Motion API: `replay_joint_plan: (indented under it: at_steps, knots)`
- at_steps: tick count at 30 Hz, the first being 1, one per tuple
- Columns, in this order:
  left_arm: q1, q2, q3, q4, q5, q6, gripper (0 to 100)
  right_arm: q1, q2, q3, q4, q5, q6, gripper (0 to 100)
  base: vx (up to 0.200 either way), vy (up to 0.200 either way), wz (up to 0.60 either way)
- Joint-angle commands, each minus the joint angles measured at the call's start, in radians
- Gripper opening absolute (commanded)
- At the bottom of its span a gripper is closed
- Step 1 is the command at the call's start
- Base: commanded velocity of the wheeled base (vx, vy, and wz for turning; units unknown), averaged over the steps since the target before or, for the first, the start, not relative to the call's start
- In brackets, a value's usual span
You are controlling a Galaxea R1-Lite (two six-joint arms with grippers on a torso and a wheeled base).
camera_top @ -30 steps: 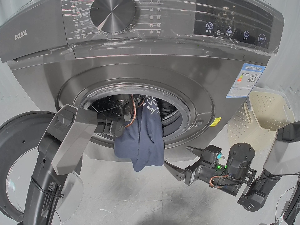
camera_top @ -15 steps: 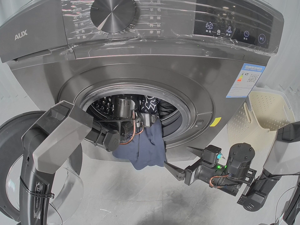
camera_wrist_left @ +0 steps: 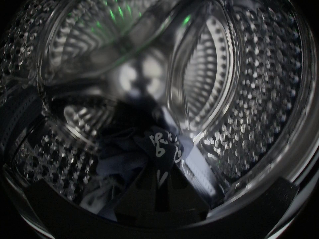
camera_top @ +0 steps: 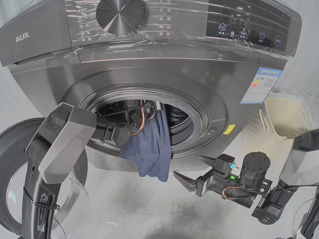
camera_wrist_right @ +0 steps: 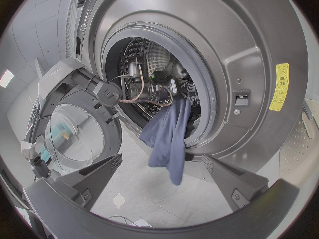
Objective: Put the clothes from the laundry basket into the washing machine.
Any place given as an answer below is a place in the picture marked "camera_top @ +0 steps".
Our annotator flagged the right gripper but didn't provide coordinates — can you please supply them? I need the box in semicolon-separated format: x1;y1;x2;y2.
173;155;241;198

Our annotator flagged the grey washing machine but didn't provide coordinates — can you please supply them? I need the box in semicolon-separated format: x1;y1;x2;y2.
0;0;303;174

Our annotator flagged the washing machine door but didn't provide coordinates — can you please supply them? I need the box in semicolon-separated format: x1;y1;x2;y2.
0;117;89;239

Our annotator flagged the black garment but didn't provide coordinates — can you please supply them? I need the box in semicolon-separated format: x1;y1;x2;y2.
165;105;193;129

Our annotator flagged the cream laundry basket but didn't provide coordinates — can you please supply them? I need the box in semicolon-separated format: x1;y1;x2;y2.
240;97;315;177

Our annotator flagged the dark blue garment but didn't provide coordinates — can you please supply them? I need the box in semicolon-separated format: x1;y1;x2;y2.
120;108;172;183

